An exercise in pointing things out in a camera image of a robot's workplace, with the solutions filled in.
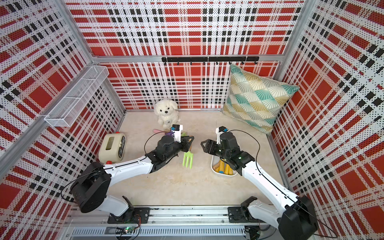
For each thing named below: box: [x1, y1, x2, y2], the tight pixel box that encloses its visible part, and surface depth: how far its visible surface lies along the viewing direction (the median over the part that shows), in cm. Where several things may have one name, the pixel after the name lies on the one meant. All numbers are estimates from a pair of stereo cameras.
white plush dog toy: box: [153, 99, 179, 129], surface depth 101 cm
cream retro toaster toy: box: [98, 132, 127, 165], surface depth 91 cm
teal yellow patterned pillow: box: [222, 64, 300, 134], surface depth 92 cm
